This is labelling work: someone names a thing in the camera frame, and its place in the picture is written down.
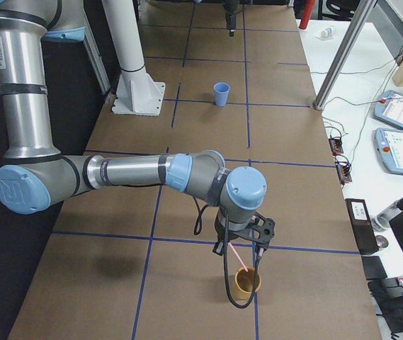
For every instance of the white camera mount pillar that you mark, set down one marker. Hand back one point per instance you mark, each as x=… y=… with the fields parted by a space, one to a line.
x=137 y=93

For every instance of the aluminium frame post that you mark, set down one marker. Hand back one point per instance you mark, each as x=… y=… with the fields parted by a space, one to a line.
x=355 y=26

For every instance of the pink chopstick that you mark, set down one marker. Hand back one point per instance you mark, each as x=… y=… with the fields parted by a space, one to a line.
x=238 y=257

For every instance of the orange brown cup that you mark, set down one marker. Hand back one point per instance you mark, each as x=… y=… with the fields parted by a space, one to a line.
x=242 y=284

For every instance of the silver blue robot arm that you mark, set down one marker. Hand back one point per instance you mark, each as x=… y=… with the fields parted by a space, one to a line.
x=231 y=9
x=75 y=105

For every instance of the blue teach pendant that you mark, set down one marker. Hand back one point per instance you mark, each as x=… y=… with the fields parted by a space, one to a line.
x=389 y=109
x=389 y=144

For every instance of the blue teach pendant near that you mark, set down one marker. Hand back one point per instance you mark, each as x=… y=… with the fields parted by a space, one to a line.
x=389 y=144

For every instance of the red black connector block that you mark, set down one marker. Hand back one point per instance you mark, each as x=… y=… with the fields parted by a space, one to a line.
x=343 y=169
x=336 y=145

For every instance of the blue teach pendant far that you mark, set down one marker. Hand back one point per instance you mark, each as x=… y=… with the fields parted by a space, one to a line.
x=389 y=109

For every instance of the blue ribbed plastic cup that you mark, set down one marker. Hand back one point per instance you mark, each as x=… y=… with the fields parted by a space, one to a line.
x=221 y=91

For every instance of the white blue tube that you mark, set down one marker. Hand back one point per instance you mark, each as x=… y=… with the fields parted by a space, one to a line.
x=327 y=33

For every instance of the black box with label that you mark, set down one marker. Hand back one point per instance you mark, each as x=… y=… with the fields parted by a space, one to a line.
x=361 y=226

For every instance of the clear plastic bottle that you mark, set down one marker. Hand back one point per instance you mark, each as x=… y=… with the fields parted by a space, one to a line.
x=381 y=221

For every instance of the red cylinder bottle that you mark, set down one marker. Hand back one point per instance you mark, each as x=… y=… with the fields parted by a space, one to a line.
x=308 y=9

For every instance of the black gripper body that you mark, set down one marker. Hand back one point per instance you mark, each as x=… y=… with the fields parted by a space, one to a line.
x=226 y=234

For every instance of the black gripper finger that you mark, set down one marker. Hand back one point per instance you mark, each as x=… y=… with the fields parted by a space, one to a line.
x=259 y=251

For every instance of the brown paper table cover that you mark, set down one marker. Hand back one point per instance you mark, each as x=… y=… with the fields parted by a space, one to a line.
x=122 y=261

